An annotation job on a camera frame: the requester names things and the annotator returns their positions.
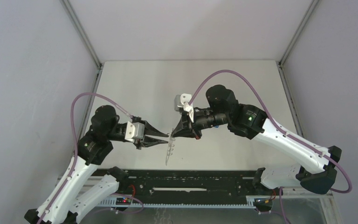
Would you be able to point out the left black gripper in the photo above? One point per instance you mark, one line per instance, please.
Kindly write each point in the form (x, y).
(148, 141)

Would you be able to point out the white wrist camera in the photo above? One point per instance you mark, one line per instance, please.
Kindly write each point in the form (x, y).
(182, 103)
(134, 131)

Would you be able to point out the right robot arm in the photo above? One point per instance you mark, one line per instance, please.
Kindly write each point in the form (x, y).
(314, 168)

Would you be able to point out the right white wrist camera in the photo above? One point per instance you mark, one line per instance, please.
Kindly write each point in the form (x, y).
(182, 103)

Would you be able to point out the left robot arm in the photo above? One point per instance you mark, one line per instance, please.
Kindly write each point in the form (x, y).
(66, 205)

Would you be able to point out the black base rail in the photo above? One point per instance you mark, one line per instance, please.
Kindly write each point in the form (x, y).
(193, 187)

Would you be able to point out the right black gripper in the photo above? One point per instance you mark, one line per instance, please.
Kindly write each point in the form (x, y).
(182, 131)

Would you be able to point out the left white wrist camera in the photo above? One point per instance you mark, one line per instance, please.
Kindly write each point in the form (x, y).
(134, 131)

